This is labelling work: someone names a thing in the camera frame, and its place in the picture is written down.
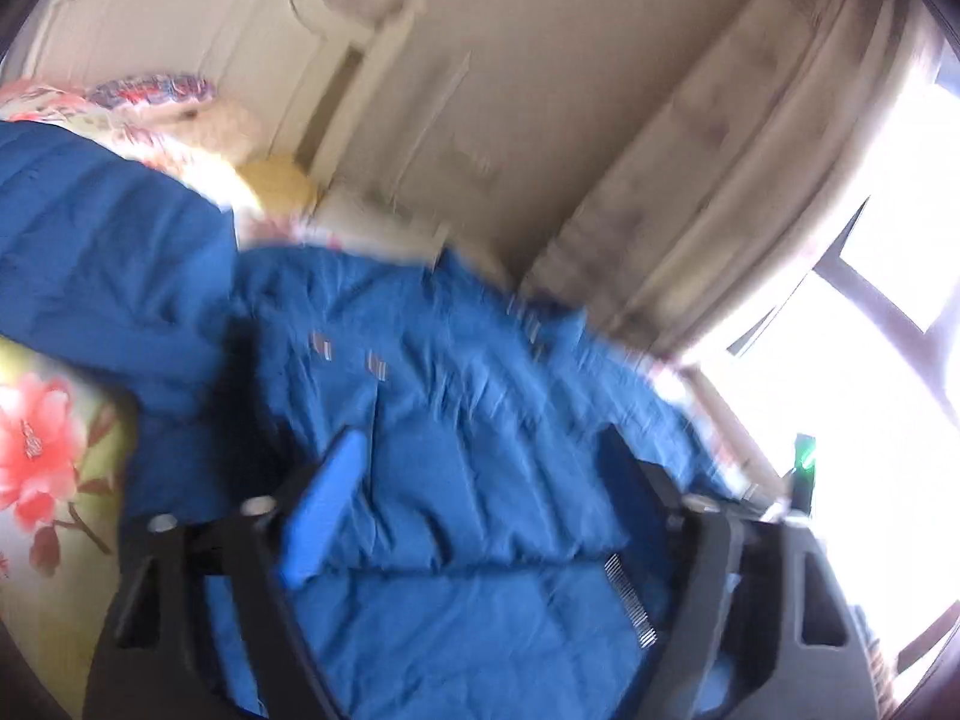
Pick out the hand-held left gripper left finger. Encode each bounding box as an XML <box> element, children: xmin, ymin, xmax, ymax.
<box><xmin>82</xmin><ymin>426</ymin><xmax>368</xmax><ymax>720</ymax></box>

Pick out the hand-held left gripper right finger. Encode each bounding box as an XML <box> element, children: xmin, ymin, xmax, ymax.
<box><xmin>598</xmin><ymin>424</ymin><xmax>880</xmax><ymax>720</ymax></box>

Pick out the blue down jacket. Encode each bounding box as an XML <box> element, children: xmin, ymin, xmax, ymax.
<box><xmin>0</xmin><ymin>120</ymin><xmax>751</xmax><ymax>720</ymax></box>

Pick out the window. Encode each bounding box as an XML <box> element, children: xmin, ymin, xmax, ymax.
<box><xmin>675</xmin><ymin>37</ymin><xmax>960</xmax><ymax>680</ymax></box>

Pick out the floral bed sheet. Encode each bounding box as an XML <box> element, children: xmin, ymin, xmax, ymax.
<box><xmin>0</xmin><ymin>79</ymin><xmax>353</xmax><ymax>720</ymax></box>

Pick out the cream printed curtain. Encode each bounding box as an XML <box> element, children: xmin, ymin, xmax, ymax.
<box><xmin>525</xmin><ymin>0</ymin><xmax>927</xmax><ymax>365</ymax></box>

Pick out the floral pillow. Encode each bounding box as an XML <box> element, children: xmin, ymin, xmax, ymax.
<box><xmin>82</xmin><ymin>71</ymin><xmax>220</xmax><ymax>112</ymax></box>

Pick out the white wooden headboard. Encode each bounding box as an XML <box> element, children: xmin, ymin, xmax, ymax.
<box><xmin>30</xmin><ymin>0</ymin><xmax>425</xmax><ymax>192</ymax></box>

